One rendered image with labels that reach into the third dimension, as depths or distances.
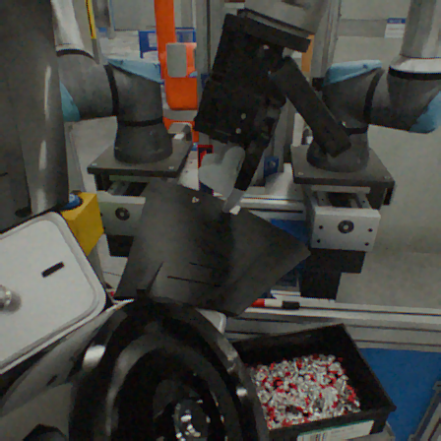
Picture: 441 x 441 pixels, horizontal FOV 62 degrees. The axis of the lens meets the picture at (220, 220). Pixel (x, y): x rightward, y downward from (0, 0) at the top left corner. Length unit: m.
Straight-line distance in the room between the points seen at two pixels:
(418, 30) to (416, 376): 0.70
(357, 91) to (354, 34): 1.19
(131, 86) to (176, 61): 3.08
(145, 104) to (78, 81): 0.15
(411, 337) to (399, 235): 1.71
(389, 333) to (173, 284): 0.57
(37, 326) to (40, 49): 0.19
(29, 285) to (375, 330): 0.68
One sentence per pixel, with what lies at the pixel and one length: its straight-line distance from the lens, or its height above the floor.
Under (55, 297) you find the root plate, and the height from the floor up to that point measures 1.25.
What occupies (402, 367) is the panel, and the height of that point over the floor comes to 0.71.
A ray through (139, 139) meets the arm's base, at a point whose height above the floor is 1.10.
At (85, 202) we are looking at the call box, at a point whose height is 1.07.
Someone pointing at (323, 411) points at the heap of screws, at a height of 0.83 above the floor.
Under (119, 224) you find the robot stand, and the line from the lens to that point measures 0.88.
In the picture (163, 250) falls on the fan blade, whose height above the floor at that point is 1.17.
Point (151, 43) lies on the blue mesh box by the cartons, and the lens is 7.10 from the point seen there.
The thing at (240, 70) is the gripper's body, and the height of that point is 1.32.
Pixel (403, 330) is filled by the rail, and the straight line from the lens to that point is 0.81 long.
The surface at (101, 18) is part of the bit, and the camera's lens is 0.19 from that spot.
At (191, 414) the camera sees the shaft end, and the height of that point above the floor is 1.23.
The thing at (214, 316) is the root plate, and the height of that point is 1.17.
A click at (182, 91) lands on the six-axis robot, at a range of 4.07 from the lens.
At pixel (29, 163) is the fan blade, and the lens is 0.24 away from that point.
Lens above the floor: 1.38
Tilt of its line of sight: 31 degrees down
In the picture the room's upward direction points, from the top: straight up
